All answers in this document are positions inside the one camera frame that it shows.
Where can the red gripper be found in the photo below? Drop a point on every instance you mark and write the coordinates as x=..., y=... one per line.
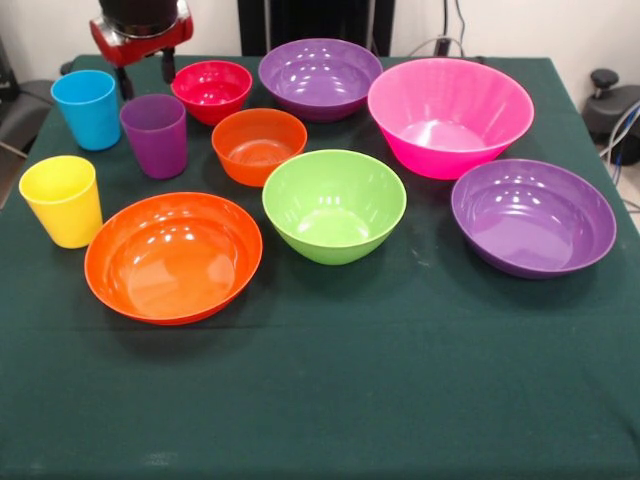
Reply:
x=140, y=47

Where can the blue plastic cup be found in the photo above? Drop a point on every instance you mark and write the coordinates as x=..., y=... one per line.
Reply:
x=92, y=125

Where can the purple plastic cup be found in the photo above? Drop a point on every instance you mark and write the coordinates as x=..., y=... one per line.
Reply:
x=157, y=155

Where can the small orange bowl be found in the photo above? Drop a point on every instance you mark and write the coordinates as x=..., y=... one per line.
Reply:
x=255, y=170

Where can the large pink bowl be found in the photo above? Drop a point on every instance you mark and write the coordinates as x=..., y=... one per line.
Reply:
x=450, y=150

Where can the small red bowl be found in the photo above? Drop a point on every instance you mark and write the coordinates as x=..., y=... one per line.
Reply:
x=210, y=107

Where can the black chair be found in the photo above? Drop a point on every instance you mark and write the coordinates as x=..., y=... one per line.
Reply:
x=22, y=115

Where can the yellow plastic cup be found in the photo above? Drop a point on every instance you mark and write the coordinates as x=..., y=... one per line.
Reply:
x=62, y=220

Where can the purple bowl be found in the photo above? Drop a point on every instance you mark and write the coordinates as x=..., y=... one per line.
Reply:
x=320, y=85
x=530, y=230

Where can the large orange bowl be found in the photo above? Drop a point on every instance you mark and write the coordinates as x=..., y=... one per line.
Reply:
x=170, y=260

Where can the green bowl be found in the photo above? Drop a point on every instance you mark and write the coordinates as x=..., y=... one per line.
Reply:
x=330, y=240

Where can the dark green table cloth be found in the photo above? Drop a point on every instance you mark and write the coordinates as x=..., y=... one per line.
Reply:
x=320, y=375

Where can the black equipment with knob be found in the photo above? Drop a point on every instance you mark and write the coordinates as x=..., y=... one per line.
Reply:
x=607, y=115

